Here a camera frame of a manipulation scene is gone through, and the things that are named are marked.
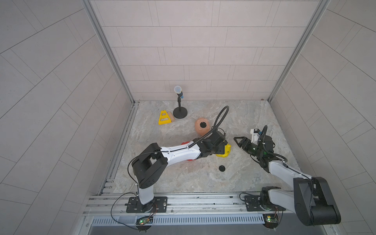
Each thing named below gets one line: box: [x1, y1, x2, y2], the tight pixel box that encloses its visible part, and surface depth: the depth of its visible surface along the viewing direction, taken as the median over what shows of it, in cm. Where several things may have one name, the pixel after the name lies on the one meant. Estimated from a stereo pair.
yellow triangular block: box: [158, 110, 172, 126], surface depth 107 cm
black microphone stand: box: [172, 91, 188, 119], surface depth 110 cm
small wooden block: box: [167, 111, 176, 123], surface depth 107 cm
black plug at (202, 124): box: [199, 121, 207, 129], surface depth 93 cm
